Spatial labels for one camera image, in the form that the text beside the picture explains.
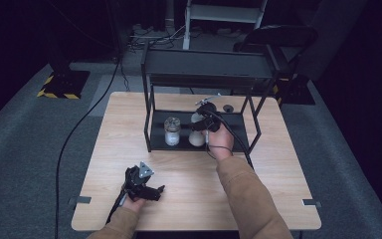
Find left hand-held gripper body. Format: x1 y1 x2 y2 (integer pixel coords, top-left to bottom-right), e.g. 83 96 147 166
121 160 156 202

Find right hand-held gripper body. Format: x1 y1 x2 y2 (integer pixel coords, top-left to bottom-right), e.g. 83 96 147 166
194 96 223 133

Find tall white jar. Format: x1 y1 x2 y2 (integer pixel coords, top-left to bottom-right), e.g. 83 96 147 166
187 112 208 148

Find glass jar with silver lid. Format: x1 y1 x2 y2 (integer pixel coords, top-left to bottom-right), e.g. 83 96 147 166
163 116 182 147

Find black metal shelf rack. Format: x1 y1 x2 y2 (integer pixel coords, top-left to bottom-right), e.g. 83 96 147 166
140 41 284 154

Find person's left hand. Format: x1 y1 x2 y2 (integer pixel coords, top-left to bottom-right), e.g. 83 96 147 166
121 197 146 214

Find person's right hand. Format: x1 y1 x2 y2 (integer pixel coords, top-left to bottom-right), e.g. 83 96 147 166
207 123 236 161

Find grey table edge clip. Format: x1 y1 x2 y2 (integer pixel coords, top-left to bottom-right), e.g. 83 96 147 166
301 198 322 209
68 195 93 205

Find black stand base striped edge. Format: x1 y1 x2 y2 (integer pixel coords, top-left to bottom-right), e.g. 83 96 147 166
36 68 92 101
272 74 316 107

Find white step ladder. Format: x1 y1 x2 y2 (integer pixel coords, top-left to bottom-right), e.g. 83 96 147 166
181 0 269 51

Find black chair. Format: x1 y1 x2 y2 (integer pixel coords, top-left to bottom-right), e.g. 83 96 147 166
233 24 320 69

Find grey curtain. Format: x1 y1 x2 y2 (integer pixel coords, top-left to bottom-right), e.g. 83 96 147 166
294 0 370 83

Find right hand-held gripper cable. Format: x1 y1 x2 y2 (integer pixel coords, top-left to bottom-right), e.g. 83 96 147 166
205 109 255 169

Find black floor cable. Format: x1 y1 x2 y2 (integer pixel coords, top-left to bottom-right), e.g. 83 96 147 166
54 56 122 239

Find bundle of floor cables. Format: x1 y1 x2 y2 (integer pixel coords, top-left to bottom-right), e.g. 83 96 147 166
125 23 187 52

